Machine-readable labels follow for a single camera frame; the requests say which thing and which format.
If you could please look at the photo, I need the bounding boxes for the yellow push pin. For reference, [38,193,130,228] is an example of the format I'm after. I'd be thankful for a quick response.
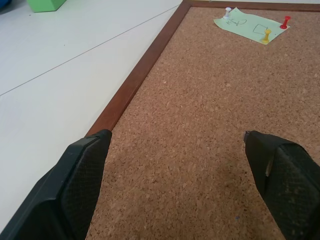
[261,29,272,43]

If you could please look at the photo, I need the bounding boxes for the light green paper note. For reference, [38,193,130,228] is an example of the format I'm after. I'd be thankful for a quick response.
[213,6,291,45]

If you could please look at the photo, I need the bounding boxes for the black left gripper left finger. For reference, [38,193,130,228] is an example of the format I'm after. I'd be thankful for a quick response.
[0,128,113,240]

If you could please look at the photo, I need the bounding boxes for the green box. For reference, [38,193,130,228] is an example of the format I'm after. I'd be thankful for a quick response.
[26,0,68,13]

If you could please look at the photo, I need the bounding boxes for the blue object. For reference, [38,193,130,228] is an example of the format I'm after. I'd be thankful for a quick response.
[0,0,11,14]

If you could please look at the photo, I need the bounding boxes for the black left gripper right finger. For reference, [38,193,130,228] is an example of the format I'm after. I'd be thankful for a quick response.
[242,130,320,240]

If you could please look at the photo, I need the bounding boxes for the cork board with wooden frame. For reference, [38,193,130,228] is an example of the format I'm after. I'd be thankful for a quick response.
[84,2,320,240]

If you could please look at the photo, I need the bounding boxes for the red push pin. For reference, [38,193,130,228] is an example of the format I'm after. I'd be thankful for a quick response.
[279,15,292,30]

